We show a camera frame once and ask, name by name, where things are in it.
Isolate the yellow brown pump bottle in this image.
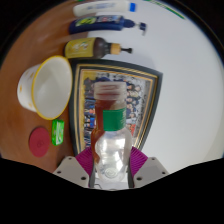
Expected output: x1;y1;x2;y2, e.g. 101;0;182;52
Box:
63;36;133;60

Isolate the small green box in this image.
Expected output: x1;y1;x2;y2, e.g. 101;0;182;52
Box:
51;119;65;147

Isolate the dark blue pump bottle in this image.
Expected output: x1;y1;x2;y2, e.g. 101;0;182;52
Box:
68;15;147;36

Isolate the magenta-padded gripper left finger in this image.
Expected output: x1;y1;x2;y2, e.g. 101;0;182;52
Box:
53;146;98;189

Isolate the clear green-labelled drink bottle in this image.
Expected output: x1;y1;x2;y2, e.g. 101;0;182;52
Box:
90;81;132;183

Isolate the flat round red coaster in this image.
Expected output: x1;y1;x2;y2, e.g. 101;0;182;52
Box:
28;126;51;158

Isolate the white yellow-rimmed cup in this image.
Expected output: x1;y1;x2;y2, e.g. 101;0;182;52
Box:
16;55;73;121

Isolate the white blue-capped lotion bottle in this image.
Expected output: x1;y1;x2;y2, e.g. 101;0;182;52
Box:
72;0;137;18

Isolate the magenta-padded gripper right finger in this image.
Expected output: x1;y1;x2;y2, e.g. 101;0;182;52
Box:
128;146;170;188

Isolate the dark framed group photo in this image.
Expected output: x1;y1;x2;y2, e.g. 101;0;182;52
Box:
68;58;164;156

